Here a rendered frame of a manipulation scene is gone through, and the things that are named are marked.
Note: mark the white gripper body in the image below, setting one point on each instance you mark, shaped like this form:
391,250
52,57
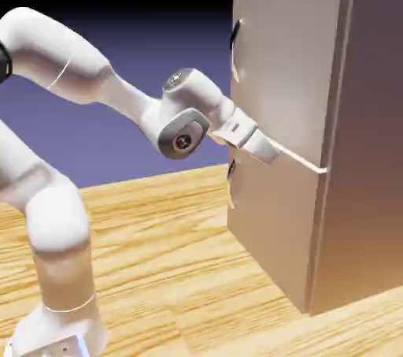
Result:
262,146

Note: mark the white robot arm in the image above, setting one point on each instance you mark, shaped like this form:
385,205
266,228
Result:
78,73

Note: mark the short cabinet door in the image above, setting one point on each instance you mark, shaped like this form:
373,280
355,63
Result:
270,224

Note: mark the tall cabinet door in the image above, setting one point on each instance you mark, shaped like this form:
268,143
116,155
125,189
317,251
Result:
283,57

